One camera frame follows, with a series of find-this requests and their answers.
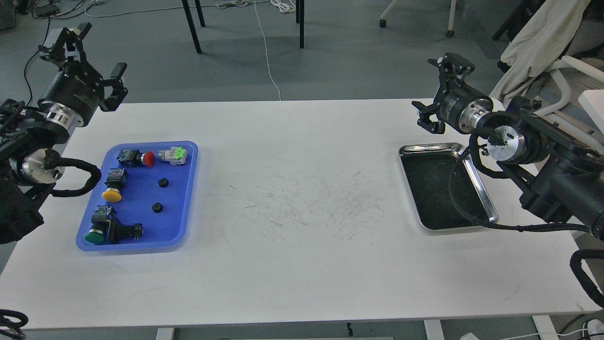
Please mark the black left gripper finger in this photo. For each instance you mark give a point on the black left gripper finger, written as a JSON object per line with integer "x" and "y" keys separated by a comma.
{"x": 118, "y": 71}
{"x": 64, "y": 44}

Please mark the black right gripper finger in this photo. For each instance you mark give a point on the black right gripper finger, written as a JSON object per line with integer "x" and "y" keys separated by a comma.
{"x": 424, "y": 113}
{"x": 453, "y": 66}

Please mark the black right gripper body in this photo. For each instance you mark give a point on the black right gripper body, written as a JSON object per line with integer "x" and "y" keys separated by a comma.
{"x": 459, "y": 105}

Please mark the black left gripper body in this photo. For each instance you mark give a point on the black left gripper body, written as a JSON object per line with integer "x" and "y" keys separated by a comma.
{"x": 79, "y": 88}

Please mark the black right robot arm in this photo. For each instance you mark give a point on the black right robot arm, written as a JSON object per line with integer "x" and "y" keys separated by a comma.
{"x": 561, "y": 177}

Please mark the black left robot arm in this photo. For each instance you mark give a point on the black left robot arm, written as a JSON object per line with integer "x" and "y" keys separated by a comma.
{"x": 31, "y": 169}

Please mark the silver metal tray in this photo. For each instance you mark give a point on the silver metal tray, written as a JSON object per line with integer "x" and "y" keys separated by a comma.
{"x": 427, "y": 169}

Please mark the blue plastic tray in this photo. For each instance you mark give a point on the blue plastic tray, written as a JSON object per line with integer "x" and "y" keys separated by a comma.
{"x": 161, "y": 231}

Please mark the beige cloth on chair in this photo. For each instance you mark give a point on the beige cloth on chair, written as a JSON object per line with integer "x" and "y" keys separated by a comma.
{"x": 542, "y": 41}

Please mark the black table leg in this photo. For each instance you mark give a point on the black table leg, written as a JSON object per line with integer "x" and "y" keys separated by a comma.
{"x": 191, "y": 24}

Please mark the red push button switch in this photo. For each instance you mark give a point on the red push button switch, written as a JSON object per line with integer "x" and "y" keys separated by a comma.
{"x": 135, "y": 158}

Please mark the yellow push button switch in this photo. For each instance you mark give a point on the yellow push button switch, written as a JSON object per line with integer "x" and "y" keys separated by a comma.
{"x": 115, "y": 182}

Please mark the grey green switch module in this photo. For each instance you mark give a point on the grey green switch module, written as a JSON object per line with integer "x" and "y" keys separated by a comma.
{"x": 176, "y": 156}

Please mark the green push button switch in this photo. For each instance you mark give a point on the green push button switch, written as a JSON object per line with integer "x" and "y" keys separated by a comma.
{"x": 101, "y": 221}

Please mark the black switch block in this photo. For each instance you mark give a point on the black switch block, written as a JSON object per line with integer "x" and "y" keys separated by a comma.
{"x": 119, "y": 231}

